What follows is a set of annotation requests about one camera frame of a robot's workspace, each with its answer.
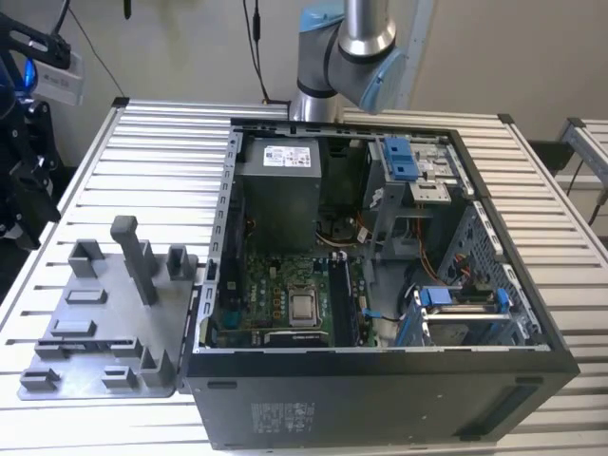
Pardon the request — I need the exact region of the grey hard disk drive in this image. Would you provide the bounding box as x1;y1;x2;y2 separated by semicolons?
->
425;303;498;347

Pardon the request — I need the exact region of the grey plastic parts rack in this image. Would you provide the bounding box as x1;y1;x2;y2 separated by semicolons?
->
16;215;200;403

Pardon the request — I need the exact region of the black rear case fan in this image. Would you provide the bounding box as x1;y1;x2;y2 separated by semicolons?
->
221;192;247;286

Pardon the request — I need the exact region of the grey metal drive cage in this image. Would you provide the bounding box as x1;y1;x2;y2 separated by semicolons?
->
361;135;469;263

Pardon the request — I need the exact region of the grey power supply unit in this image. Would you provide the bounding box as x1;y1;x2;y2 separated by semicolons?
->
235;136;325;254

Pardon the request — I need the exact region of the black box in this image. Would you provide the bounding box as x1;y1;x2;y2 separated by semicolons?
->
526;140;577;178

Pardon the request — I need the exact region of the green motherboard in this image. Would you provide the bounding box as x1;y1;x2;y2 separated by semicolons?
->
208;250;382;350

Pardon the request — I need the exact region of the silver CPU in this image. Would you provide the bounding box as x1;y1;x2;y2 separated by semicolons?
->
290;294;318;327

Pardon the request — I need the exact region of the blue plastic drive latch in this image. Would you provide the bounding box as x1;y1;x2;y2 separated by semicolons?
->
382;135;418;185

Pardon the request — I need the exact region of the black PC case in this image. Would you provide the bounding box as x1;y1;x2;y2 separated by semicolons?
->
178;116;581;452

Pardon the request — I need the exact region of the CPU socket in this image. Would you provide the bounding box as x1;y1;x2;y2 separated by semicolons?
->
283;282;323;331

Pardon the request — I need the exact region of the blue disk carrier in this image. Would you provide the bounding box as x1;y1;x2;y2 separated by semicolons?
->
414;286;513;320

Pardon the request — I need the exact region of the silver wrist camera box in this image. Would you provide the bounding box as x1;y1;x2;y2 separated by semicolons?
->
35;50;86;106

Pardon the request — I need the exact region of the blue-ended data wire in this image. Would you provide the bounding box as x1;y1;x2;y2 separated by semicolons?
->
360;306;409;325

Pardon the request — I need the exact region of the black graphics card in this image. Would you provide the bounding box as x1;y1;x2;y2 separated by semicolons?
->
251;329;333;350

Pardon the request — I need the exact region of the adjacent metal slat table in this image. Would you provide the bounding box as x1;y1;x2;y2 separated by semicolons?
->
554;116;608;191

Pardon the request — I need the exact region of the thin black hanging cable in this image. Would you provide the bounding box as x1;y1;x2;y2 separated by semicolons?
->
241;0;289;105

